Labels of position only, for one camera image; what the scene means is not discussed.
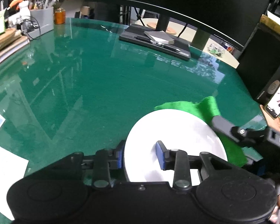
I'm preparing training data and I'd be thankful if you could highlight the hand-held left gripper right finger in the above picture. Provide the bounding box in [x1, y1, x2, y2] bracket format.
[155, 140, 232, 191]

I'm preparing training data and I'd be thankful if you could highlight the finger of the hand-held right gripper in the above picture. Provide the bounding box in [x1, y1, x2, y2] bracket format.
[211, 115, 270, 148]

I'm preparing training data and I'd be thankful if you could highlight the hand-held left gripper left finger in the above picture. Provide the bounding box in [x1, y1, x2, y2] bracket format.
[54, 141, 126, 189]

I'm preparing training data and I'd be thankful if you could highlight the green cleaning cloth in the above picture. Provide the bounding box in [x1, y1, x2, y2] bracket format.
[154, 96, 248, 168]

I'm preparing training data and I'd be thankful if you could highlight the white bowl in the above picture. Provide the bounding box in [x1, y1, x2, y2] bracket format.
[124, 110, 228, 183]

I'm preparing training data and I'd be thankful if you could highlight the black speaker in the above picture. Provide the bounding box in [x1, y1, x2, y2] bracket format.
[236, 23, 280, 103]

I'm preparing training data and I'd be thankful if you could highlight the clear plastic bag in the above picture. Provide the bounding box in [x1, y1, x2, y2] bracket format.
[206, 43, 225, 57]

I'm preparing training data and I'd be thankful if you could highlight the black pen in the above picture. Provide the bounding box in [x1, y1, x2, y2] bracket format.
[133, 36, 152, 43]
[150, 41, 183, 52]

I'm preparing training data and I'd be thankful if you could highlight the grey notepad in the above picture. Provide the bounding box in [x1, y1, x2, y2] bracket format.
[144, 30, 175, 45]

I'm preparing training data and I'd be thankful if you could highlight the white paper sheet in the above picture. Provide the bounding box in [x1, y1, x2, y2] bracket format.
[0, 141, 29, 221]

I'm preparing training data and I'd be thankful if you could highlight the round wooden board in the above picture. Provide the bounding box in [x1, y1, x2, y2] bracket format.
[146, 21, 176, 35]

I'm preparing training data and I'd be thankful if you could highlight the stack of books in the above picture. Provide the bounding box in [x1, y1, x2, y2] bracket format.
[0, 41, 31, 69]

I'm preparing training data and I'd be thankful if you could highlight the orange jar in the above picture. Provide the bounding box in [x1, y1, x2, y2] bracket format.
[54, 8, 66, 25]

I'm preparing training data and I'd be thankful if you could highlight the brown notebook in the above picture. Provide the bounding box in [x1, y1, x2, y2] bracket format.
[0, 35, 29, 59]

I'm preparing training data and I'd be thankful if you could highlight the pen holder box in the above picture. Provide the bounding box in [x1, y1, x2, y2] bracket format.
[29, 0, 55, 38]

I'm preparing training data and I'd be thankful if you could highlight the wooden plate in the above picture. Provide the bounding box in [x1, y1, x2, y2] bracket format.
[0, 27, 17, 48]

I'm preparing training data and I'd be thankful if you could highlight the white spray bottle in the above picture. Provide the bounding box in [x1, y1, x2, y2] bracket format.
[9, 0, 30, 28]

